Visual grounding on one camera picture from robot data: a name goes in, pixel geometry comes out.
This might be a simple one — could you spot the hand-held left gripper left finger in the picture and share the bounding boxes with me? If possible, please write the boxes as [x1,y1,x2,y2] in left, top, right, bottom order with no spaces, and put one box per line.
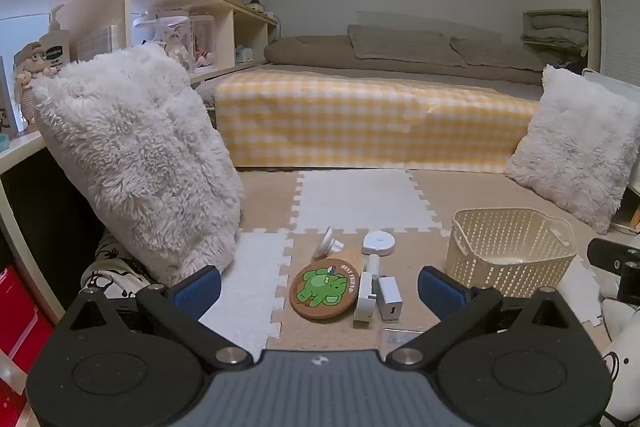
[59,265,254,371]

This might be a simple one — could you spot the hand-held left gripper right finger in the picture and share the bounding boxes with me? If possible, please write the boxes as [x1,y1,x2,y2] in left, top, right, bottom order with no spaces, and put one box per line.
[386,265,585,367]

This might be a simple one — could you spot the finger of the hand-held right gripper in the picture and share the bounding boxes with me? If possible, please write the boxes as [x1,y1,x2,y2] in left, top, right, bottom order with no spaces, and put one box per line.
[586,238,640,275]
[619,261,640,307]

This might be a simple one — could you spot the cream plastic basket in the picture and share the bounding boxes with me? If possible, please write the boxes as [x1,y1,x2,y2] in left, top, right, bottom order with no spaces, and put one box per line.
[445,208,578,299]

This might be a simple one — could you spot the pale blue tape measure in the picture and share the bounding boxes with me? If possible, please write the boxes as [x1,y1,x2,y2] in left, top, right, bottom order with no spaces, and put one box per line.
[361,230,397,256]

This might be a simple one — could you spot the round green dinosaur coaster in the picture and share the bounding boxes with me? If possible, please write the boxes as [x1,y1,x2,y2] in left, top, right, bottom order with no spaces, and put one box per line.
[289,249,362,322]

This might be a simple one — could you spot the white foam mat tile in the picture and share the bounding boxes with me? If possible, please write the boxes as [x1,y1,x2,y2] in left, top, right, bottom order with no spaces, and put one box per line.
[290,169,451,235]
[550,254,607,330]
[197,229,296,353]

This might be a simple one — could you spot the white charger adapter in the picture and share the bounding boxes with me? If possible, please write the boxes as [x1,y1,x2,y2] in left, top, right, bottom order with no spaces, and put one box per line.
[377,276,403,322]

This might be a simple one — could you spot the white rectangular device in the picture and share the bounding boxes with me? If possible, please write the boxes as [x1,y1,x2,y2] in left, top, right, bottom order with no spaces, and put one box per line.
[352,254,382,327]

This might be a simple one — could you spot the black and white printed cloth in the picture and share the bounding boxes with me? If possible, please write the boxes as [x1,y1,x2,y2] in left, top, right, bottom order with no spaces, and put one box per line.
[80,229,166,303]

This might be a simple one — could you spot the small fluffy white pillow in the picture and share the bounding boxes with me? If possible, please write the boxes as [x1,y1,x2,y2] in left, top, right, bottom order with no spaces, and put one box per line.
[502,64,640,235]

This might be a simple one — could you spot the white suction hook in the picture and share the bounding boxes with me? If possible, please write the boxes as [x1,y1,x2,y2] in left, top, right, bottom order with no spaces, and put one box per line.
[312,227,343,260]

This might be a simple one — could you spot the large fluffy white pillow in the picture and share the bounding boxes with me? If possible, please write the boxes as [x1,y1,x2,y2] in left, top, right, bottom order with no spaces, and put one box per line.
[31,44,246,288]

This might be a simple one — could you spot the red box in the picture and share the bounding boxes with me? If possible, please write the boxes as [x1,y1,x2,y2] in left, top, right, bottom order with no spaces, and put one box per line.
[0,264,56,378]

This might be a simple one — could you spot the yellow checked bed cover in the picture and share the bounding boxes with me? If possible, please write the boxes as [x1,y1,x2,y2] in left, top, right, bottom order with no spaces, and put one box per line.
[214,71,543,172]

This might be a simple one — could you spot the white framed door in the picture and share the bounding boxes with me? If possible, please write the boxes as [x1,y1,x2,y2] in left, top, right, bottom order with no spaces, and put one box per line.
[589,0,640,80]

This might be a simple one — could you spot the brown pillow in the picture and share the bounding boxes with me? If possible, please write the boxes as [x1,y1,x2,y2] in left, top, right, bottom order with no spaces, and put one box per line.
[450,36,538,72]
[347,24,468,68]

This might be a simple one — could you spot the folded beige blankets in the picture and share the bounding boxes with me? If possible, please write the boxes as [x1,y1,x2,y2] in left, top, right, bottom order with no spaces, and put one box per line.
[522,9,590,58]

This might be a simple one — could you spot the clear case with pink doll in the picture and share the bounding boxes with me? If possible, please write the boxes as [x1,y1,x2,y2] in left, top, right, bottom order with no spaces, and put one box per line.
[190,14,217,70]

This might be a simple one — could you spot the clear case with white doll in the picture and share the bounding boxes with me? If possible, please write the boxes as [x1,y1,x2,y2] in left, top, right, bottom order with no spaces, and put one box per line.
[132,9,193,75]

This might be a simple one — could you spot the clear storage box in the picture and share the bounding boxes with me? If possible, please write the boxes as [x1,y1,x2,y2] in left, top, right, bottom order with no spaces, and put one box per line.
[75,25,121,60]

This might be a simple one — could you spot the knitted sheep doll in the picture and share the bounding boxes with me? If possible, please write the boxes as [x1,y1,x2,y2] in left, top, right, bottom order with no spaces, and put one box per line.
[14,52,58,132]

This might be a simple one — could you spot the lotion pump bottle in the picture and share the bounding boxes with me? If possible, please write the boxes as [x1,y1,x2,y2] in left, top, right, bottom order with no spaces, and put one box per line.
[39,4,72,72]

